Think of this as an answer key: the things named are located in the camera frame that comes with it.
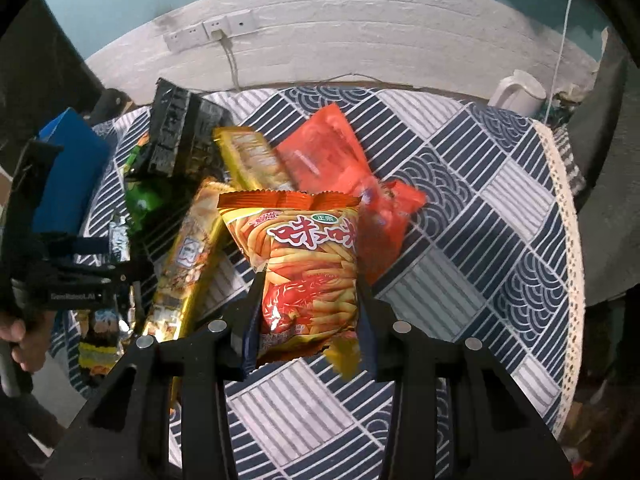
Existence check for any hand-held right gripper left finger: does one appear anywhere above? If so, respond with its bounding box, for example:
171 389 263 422
45 270 268 480

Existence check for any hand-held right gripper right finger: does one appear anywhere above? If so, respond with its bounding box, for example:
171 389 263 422
355 277 576 480

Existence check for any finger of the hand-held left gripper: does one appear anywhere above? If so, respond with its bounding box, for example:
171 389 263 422
100 252 153 328

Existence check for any small silver snack packet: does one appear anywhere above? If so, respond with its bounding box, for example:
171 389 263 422
107 212 132 264

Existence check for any long golden snack packet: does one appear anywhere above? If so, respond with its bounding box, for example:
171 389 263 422
142 178 237 411

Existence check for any small cartoon snack packet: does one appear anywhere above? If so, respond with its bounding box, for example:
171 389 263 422
77 305 134 387

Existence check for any green snack bag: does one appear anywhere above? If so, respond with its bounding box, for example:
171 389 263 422
122 134 173 233

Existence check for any orange snack stick bag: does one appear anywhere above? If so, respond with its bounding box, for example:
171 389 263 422
216 189 363 377

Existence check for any blue cardboard box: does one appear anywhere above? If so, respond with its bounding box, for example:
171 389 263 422
32 107 112 237

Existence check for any small red snack bag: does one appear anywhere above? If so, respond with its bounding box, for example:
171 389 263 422
357 177 429 286

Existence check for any black snack packet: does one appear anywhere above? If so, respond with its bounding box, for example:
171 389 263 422
122 77 234 182

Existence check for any yellow biscuit packet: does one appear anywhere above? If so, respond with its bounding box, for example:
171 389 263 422
212 126 297 194

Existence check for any large red snack bag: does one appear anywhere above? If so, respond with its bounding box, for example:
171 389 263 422
275 102 382 197

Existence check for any person's left hand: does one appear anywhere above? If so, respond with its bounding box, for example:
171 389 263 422
0 317 52 374

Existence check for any black round object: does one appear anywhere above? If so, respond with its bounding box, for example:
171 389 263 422
92 88 132 121

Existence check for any navy patterned tablecloth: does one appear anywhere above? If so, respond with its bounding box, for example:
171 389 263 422
65 85 586 467

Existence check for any dark furniture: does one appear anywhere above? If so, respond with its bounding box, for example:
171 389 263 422
0 0 102 161

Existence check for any white electric kettle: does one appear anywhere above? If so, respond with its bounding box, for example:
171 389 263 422
487 69 547 117

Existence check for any grey power cable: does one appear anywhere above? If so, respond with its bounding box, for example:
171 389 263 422
212 30 244 92

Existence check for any thin black cable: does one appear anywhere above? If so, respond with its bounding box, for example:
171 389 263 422
239 73 403 93

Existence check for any white wall socket strip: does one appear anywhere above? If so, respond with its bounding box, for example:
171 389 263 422
164 11 257 52

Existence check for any white hanging cord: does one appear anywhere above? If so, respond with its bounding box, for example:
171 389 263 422
547 0 575 117

